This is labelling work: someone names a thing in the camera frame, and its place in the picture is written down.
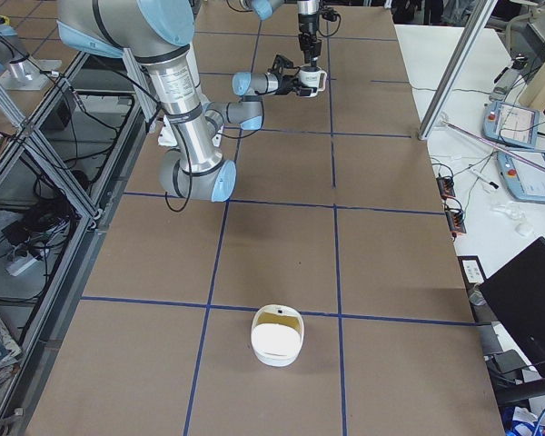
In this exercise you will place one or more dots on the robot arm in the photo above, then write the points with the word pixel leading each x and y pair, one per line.
pixel 160 36
pixel 264 9

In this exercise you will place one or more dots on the white mug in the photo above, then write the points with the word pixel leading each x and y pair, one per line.
pixel 313 77

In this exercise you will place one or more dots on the far teach pendant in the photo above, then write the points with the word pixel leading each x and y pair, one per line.
pixel 511 125

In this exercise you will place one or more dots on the teach pendant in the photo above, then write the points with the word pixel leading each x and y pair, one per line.
pixel 511 125
pixel 525 183

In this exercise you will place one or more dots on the near teach pendant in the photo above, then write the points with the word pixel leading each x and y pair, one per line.
pixel 525 183

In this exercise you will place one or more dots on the black monitor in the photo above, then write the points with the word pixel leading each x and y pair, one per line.
pixel 516 295

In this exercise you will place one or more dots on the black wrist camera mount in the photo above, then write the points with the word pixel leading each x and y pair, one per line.
pixel 280 64
pixel 329 14

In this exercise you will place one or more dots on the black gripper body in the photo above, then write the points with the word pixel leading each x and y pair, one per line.
pixel 305 23
pixel 282 84

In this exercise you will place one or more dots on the white bowl container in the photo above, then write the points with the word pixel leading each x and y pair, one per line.
pixel 277 335

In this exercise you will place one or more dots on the aluminium side frame rail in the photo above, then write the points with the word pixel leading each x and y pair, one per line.
pixel 63 171

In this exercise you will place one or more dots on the aluminium frame post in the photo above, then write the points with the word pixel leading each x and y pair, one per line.
pixel 476 23

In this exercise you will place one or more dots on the purple grabber stick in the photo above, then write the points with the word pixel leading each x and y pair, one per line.
pixel 494 145

